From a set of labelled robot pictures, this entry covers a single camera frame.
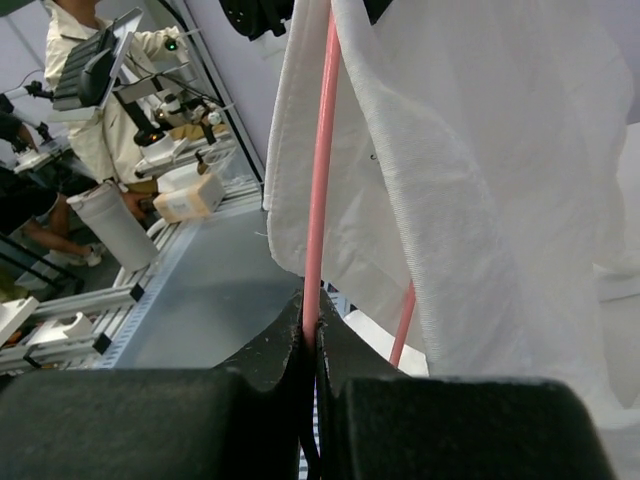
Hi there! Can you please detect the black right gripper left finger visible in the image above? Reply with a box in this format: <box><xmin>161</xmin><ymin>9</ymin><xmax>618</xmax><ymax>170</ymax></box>
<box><xmin>1</xmin><ymin>297</ymin><xmax>306</xmax><ymax>479</ymax></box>

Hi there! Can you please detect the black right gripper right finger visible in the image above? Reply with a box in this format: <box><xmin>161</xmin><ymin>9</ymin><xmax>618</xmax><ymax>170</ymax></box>
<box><xmin>316</xmin><ymin>295</ymin><xmax>614</xmax><ymax>479</ymax></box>

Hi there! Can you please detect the white shirt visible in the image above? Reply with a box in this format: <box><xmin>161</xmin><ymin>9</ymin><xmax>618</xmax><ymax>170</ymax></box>
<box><xmin>265</xmin><ymin>1</ymin><xmax>639</xmax><ymax>430</ymax></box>

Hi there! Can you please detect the pink wire hanger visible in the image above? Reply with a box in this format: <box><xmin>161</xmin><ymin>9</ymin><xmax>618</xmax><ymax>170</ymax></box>
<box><xmin>302</xmin><ymin>0</ymin><xmax>419</xmax><ymax>369</ymax></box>

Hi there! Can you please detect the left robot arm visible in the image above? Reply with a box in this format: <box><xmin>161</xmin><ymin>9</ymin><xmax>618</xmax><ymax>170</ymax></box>
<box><xmin>219</xmin><ymin>0</ymin><xmax>294</xmax><ymax>41</ymax></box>

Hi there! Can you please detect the cardboard box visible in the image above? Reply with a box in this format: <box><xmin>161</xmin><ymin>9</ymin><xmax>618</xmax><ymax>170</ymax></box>
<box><xmin>153</xmin><ymin>174</ymin><xmax>226</xmax><ymax>224</ymax></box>

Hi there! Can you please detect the white cylindrical bottle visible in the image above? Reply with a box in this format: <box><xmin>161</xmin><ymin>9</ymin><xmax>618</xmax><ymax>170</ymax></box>
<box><xmin>67</xmin><ymin>182</ymin><xmax>159</xmax><ymax>272</ymax></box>

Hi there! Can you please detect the person in beige jacket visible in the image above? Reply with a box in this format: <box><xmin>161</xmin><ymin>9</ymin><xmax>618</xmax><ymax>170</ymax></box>
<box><xmin>43</xmin><ymin>0</ymin><xmax>194</xmax><ymax>196</ymax></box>

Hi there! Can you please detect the laptop on stand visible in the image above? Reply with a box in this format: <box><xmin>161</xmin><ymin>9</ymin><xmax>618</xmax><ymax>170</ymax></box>
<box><xmin>45</xmin><ymin>8</ymin><xmax>143</xmax><ymax>123</ymax></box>

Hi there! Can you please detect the aluminium mounting rail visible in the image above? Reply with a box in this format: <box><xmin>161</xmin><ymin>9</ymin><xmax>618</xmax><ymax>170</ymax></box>
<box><xmin>1</xmin><ymin>180</ymin><xmax>261</xmax><ymax>375</ymax></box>

